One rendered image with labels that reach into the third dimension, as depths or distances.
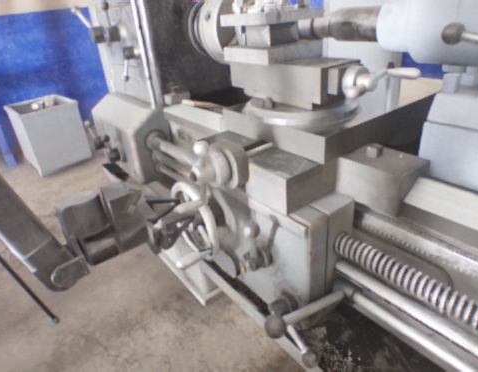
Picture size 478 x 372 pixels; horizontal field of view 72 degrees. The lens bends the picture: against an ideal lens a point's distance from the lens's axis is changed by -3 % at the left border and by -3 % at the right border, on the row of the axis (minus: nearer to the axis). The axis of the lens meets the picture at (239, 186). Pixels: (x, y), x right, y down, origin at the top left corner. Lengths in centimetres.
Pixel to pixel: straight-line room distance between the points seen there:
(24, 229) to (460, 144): 71
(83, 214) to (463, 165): 65
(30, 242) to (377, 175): 57
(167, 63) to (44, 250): 89
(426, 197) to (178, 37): 99
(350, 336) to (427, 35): 70
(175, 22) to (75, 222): 90
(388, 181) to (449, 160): 12
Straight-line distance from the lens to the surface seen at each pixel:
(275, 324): 61
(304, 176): 62
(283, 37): 82
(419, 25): 76
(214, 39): 117
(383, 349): 94
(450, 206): 64
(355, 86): 67
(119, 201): 57
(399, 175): 62
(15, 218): 57
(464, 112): 68
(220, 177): 64
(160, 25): 130
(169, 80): 131
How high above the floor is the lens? 114
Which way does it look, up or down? 28 degrees down
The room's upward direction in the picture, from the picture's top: 6 degrees counter-clockwise
